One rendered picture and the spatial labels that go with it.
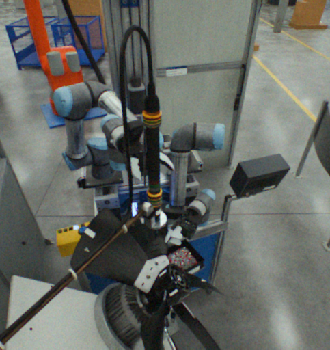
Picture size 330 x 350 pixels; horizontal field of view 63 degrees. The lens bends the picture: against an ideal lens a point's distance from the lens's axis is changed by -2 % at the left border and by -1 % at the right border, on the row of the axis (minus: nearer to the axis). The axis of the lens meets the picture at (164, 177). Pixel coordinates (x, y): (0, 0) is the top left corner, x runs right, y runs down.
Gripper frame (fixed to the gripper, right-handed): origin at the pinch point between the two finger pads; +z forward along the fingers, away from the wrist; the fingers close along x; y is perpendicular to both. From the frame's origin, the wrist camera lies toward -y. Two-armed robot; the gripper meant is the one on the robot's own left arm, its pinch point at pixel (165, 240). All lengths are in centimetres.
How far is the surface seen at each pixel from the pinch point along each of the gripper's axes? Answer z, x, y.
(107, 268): 28.7, -15.3, -3.7
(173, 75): -155, 4, -95
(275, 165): -68, -8, 23
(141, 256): 18.1, -12.7, 1.1
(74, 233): 13.7, 15.2, -41.0
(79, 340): 45.8, -1.8, 0.0
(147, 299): 24.8, -3.2, 9.1
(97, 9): -541, 74, -579
